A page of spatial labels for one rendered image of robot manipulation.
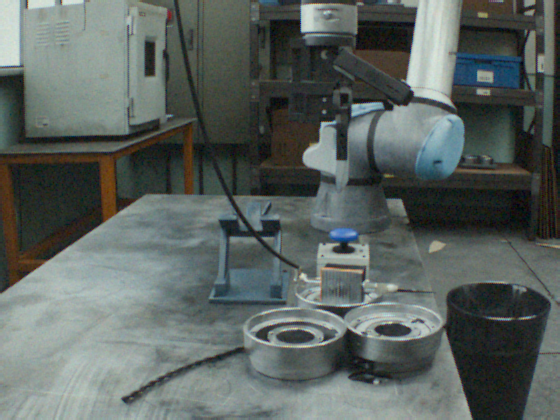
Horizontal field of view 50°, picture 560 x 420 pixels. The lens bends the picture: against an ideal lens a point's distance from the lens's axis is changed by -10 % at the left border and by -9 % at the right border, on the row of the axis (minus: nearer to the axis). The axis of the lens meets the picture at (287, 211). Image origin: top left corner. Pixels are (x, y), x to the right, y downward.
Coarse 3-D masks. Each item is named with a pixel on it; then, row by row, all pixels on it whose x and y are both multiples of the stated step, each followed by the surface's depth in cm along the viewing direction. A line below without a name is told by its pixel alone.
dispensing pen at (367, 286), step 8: (328, 264) 76; (336, 264) 76; (296, 272) 76; (296, 280) 77; (304, 280) 76; (312, 280) 76; (368, 288) 74; (376, 288) 74; (384, 288) 73; (392, 288) 73; (400, 288) 73; (408, 288) 73
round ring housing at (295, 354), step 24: (264, 312) 70; (288, 312) 71; (312, 312) 70; (288, 336) 68; (312, 336) 67; (336, 336) 66; (264, 360) 62; (288, 360) 61; (312, 360) 61; (336, 360) 63
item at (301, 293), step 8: (368, 280) 80; (296, 288) 77; (304, 288) 79; (312, 288) 80; (296, 296) 75; (304, 296) 78; (368, 296) 78; (376, 296) 77; (296, 304) 75; (304, 304) 74; (312, 304) 73; (320, 304) 72; (328, 304) 72; (360, 304) 72; (336, 312) 72; (344, 312) 72
